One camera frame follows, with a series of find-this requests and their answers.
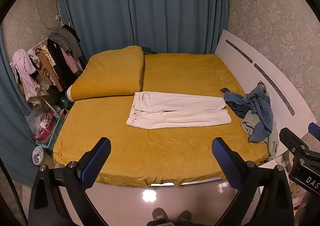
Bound person's right shoe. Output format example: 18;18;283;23
177;210;193;223

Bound green bag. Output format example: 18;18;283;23
60;93;73;110

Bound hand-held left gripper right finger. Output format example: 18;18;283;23
211;137;294;226

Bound folded yellow quilt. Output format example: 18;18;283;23
67;46;145;102

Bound thin wall cable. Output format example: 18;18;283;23
35;0;62;30

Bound small white round object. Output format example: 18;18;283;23
32;146;46;165

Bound bed with yellow sheet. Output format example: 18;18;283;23
52;53;272;188

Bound narrow blue curtain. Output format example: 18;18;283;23
0;47;38;188

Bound wide blue window curtain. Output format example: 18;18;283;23
55;0;229;57

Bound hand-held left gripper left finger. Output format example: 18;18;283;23
28;137;112;226

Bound dark green cloth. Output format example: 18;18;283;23
141;46;158;55

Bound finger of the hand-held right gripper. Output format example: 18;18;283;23
308;122;320;139
279;127;310;153

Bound white pants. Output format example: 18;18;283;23
126;92;232;130

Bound person's left shoe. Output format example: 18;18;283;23
152;207;168;222

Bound blue jeans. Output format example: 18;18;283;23
220;81;274;143

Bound light green garment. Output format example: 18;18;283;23
241;112;279;155

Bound rack of hanging clothes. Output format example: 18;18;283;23
9;24;87;107

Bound white headboard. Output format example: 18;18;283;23
214;29;317;139

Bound clear plastic bag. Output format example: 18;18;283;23
24;109;54;139

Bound light blue basket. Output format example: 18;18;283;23
32;113;63;152

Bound person's shoe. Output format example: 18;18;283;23
177;210;193;223
152;207;168;222

